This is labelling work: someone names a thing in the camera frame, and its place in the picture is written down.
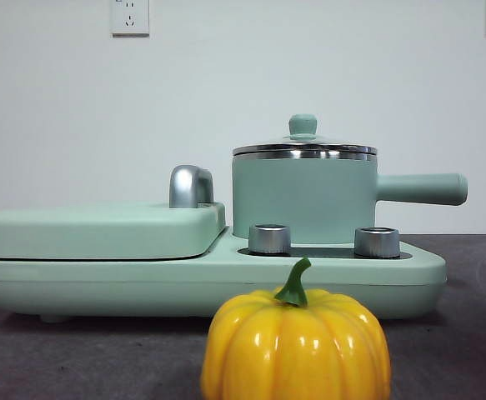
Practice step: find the mint green breakfast machine base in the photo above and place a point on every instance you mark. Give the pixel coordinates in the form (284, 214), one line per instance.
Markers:
(163, 287)

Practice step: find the glass lid with green knob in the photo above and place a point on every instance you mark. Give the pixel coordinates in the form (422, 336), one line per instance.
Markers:
(303, 125)

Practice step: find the black control panel plate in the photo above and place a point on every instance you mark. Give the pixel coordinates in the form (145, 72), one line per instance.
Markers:
(322, 252)

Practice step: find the silver control dial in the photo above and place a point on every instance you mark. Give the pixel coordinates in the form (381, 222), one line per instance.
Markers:
(269, 239)
(377, 242)

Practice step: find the white wall socket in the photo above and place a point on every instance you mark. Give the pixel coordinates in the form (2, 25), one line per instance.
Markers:
(130, 18)

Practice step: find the yellow pumpkin with green stem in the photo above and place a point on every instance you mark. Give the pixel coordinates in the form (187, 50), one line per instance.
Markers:
(292, 354)

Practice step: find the mint green griddle cover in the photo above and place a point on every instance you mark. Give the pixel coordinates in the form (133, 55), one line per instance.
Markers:
(101, 233)

